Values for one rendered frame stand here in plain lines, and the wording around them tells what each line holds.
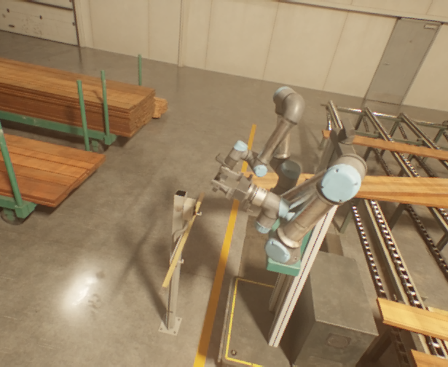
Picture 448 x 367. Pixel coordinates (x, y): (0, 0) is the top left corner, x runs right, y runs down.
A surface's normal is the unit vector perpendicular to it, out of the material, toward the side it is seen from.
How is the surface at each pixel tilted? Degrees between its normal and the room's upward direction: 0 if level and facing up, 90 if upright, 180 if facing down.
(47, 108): 90
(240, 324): 0
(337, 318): 0
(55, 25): 90
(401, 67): 90
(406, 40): 90
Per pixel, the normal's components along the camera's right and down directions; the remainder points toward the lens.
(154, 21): -0.26, 0.48
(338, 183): -0.49, 0.31
